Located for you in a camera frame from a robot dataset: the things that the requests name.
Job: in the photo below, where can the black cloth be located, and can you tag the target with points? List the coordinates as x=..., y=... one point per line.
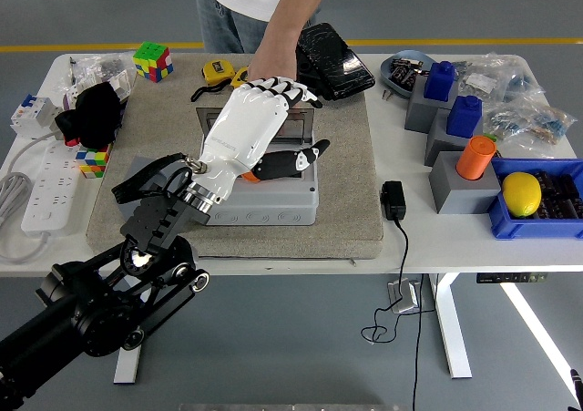
x=95, y=110

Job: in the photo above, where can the yellow lemon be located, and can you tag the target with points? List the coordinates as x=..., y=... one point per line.
x=521, y=192

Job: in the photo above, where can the clear bag with white label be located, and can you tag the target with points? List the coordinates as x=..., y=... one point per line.
x=478, y=80

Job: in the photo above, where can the black table control panel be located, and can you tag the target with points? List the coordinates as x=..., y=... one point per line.
x=510, y=278

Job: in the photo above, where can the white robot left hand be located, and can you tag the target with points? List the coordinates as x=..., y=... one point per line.
x=246, y=133

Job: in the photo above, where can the clear bag of blue parts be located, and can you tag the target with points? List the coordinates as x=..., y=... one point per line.
x=524, y=87

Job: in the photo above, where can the white table leg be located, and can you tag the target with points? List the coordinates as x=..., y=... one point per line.
x=453, y=338
x=125, y=371

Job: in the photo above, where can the black cylindrical battery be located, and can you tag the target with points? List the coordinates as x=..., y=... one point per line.
x=549, y=181
x=575, y=208
x=398, y=70
x=569, y=185
x=553, y=208
x=409, y=79

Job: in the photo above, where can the grey-brown mat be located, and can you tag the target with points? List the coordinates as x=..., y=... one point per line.
x=273, y=242

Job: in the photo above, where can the thin metal rod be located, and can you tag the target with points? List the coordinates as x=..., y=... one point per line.
x=71, y=67

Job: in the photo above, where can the large colourful puzzle cube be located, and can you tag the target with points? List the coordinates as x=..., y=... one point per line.
x=152, y=60

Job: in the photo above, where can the small colourful puzzle cube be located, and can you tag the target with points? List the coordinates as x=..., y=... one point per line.
x=92, y=162

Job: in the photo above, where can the black zip pouch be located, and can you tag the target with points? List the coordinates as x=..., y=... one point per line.
x=339, y=64

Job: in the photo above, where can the grey block with round hole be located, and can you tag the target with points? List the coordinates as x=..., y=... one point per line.
x=460, y=194
x=139, y=162

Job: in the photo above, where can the clear bag of dark parts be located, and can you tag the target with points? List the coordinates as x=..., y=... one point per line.
x=107, y=64

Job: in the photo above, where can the white power strip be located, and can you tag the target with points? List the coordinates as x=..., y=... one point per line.
x=50, y=188

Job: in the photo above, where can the person's left forearm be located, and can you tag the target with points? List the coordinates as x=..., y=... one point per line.
x=291, y=19

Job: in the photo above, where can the blue plastic bin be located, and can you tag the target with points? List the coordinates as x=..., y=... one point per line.
x=524, y=229

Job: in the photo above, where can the blue plastic block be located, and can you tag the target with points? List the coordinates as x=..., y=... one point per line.
x=439, y=80
x=463, y=117

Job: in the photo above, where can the blue-grey dish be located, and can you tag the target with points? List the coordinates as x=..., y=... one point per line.
x=387, y=71

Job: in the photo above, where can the small green item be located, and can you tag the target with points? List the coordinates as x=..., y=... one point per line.
x=490, y=136

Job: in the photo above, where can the small metal screws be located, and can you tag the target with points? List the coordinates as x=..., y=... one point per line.
x=386, y=94

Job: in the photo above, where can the large clear bag of parts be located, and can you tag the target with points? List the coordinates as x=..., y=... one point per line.
x=537, y=124

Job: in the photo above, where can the white switch module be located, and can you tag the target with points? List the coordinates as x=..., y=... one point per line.
x=120, y=85

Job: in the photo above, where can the silver metal box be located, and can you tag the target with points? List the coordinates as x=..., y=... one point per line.
x=403, y=297

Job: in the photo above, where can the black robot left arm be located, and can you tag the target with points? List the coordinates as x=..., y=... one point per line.
x=91, y=311

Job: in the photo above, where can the grey electrical box with lid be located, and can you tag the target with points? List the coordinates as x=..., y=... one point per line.
x=273, y=201

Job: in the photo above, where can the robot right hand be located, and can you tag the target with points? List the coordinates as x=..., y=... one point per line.
x=578, y=386

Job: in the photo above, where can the orange cylinder battery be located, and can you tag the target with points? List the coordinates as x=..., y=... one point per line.
x=250, y=177
x=473, y=158

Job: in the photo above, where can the grey block holder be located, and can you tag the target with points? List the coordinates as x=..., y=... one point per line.
x=419, y=110
x=439, y=144

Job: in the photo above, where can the white circuit breaker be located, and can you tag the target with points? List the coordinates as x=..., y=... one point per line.
x=32, y=115

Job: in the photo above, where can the black power adapter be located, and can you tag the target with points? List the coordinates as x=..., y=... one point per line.
x=392, y=199

